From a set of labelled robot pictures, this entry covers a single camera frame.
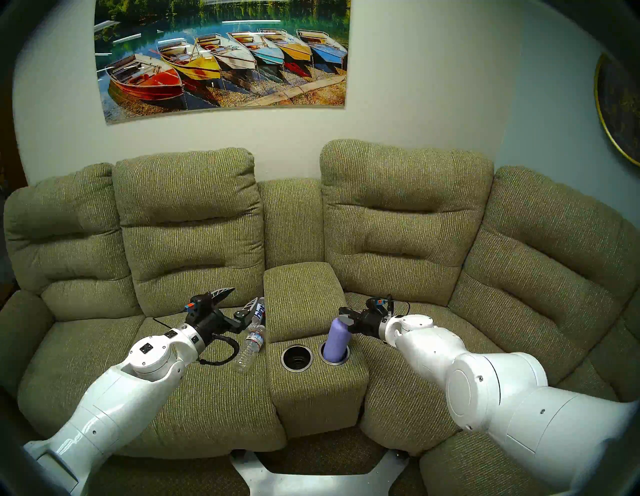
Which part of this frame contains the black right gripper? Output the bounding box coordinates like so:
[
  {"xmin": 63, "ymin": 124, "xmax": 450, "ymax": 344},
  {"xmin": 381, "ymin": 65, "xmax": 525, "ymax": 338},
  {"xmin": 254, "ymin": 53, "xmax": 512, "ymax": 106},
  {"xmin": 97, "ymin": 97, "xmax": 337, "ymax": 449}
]
[{"xmin": 338, "ymin": 296, "xmax": 396, "ymax": 339}]

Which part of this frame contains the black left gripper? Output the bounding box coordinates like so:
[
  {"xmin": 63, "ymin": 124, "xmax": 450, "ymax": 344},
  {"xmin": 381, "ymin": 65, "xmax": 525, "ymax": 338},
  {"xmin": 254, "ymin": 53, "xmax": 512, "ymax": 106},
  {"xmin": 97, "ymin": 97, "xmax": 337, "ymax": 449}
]
[{"xmin": 184, "ymin": 287, "xmax": 260, "ymax": 347}]

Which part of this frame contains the purple metal bottle black cap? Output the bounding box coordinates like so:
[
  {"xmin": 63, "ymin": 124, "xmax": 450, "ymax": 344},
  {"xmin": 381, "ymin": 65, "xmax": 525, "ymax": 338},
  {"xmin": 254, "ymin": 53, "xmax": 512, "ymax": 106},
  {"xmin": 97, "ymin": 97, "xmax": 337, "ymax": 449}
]
[{"xmin": 322, "ymin": 316, "xmax": 353, "ymax": 364}]

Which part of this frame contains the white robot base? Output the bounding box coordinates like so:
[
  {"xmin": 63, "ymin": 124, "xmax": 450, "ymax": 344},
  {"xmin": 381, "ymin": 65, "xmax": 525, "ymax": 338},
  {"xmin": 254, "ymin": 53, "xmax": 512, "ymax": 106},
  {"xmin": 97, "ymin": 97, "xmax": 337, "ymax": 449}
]
[{"xmin": 230, "ymin": 449, "xmax": 410, "ymax": 496}]

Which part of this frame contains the silver-rimmed black cup holder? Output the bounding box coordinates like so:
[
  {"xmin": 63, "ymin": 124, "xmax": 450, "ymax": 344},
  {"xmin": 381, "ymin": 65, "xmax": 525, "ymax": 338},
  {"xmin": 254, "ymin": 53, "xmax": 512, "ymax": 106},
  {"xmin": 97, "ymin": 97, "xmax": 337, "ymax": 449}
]
[
  {"xmin": 318, "ymin": 340, "xmax": 351, "ymax": 366},
  {"xmin": 280, "ymin": 344, "xmax": 314, "ymax": 373}
]

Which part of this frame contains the clear bottle white red label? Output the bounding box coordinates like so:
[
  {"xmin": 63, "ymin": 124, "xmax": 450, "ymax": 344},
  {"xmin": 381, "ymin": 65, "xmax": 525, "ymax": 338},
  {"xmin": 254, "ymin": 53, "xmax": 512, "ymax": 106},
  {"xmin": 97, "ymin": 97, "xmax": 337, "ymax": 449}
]
[{"xmin": 233, "ymin": 325, "xmax": 266, "ymax": 373}]

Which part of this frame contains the olive green sofa console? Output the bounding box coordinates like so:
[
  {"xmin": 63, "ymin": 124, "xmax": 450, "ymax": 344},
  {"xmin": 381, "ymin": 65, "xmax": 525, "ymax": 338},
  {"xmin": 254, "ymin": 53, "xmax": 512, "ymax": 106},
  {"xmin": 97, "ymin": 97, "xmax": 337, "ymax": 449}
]
[{"xmin": 262, "ymin": 261, "xmax": 371, "ymax": 440}]

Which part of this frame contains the olive green fabric sofa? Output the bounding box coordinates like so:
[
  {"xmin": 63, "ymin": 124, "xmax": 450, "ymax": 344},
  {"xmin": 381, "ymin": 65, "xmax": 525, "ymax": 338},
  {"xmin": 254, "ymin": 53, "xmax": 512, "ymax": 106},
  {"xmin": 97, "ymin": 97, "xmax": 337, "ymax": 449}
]
[{"xmin": 0, "ymin": 139, "xmax": 640, "ymax": 496}]

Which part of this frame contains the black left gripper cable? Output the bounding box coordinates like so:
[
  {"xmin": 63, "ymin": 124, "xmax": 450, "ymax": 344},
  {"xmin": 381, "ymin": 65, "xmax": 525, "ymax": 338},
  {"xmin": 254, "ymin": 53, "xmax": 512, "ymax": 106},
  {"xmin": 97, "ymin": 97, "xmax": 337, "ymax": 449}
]
[{"xmin": 152, "ymin": 315, "xmax": 241, "ymax": 367}]

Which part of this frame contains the colourful boats wall picture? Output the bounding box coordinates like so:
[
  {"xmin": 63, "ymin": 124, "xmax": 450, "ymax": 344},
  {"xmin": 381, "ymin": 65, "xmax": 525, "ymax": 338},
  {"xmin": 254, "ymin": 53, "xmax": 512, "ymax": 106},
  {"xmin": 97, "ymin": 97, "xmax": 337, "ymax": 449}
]
[{"xmin": 94, "ymin": 0, "xmax": 352, "ymax": 126}]

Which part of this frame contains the round gold-rimmed wall decor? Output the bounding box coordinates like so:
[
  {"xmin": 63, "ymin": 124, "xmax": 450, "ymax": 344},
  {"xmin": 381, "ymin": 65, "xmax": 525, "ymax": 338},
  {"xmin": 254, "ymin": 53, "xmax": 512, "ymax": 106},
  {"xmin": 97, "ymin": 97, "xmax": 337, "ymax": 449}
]
[{"xmin": 593, "ymin": 52, "xmax": 640, "ymax": 167}]

